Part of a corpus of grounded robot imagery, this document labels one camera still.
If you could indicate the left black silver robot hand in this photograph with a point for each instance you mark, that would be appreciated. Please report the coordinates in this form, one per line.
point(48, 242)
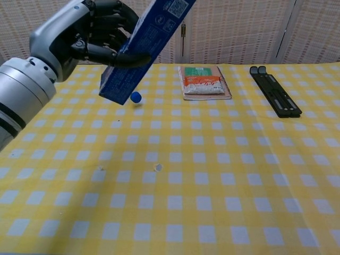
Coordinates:
point(58, 34)

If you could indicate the blue white toothpaste box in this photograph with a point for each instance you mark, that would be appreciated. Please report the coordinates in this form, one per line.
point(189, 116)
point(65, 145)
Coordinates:
point(151, 32)

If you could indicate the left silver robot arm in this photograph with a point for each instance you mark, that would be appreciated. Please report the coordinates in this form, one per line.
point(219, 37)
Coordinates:
point(24, 90)

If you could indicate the clear plastic Pepsi bottle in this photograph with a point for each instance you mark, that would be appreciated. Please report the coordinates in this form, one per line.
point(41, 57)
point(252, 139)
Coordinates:
point(136, 97)

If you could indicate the metal screen hinge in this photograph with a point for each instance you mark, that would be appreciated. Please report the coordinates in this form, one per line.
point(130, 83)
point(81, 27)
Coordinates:
point(183, 29)

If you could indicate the brown spiral notebook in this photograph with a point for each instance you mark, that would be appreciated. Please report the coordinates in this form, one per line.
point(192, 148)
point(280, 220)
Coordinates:
point(202, 70)

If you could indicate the orange white snack packet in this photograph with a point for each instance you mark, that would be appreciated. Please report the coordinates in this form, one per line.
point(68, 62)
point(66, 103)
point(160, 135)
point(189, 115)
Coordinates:
point(203, 85)

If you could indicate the yellow white checked tablecloth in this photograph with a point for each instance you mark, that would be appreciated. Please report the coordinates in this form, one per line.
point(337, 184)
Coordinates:
point(186, 186)

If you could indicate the black folding laptop stand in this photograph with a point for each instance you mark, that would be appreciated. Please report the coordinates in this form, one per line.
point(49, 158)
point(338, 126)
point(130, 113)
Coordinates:
point(276, 93)

